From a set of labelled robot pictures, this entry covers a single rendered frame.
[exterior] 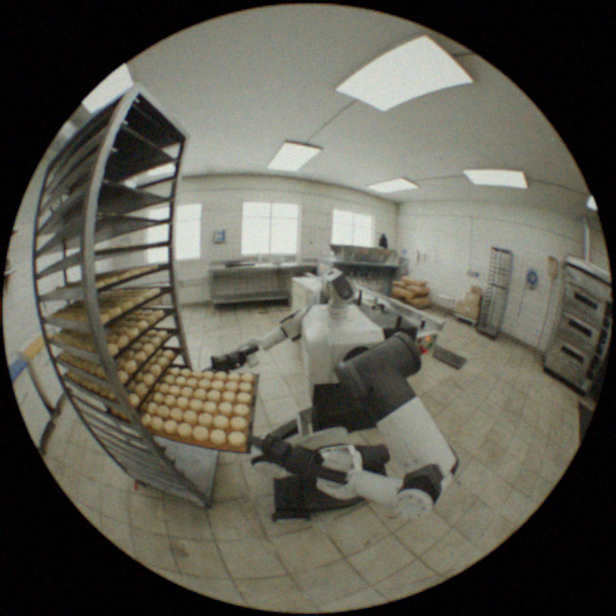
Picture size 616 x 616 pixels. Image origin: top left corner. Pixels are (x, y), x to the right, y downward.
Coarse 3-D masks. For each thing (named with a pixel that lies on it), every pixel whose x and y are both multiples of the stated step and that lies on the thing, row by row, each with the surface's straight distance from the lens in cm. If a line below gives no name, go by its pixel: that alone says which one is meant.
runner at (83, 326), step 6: (48, 318) 99; (54, 318) 90; (48, 324) 102; (54, 324) 92; (60, 324) 84; (66, 324) 77; (72, 324) 72; (78, 324) 67; (84, 324) 63; (102, 324) 55; (78, 330) 69; (84, 330) 65; (108, 330) 57
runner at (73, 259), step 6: (78, 252) 60; (66, 258) 68; (72, 258) 64; (78, 258) 60; (54, 264) 80; (60, 264) 74; (66, 264) 69; (72, 264) 64; (42, 270) 98; (48, 270) 88; (54, 270) 80; (60, 270) 80; (42, 276) 98
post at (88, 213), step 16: (128, 96) 69; (112, 128) 62; (96, 160) 58; (96, 176) 56; (96, 192) 55; (80, 240) 54; (80, 256) 53; (96, 304) 53; (96, 320) 53; (96, 336) 54; (112, 368) 58; (112, 384) 60; (128, 400) 63; (128, 416) 66; (144, 432) 70; (160, 448) 78
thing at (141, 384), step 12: (156, 360) 91; (168, 360) 91; (72, 372) 112; (144, 372) 86; (156, 372) 83; (84, 384) 99; (96, 384) 91; (132, 384) 80; (144, 384) 78; (108, 396) 84; (132, 396) 74; (144, 396) 75
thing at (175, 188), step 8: (184, 144) 97; (184, 152) 95; (184, 160) 95; (176, 168) 92; (176, 184) 89; (176, 192) 88; (176, 200) 88; (176, 208) 88; (168, 216) 87; (176, 216) 87; (176, 224) 87; (168, 232) 86; (176, 232) 87; (168, 248) 86; (168, 256) 86; (176, 256) 87; (176, 264) 87; (168, 272) 86; (176, 272) 87; (176, 280) 87; (176, 288) 87; (176, 296) 87; (176, 304) 87; (176, 320) 90; (184, 336) 93; (184, 344) 94; (184, 360) 98; (192, 368) 102
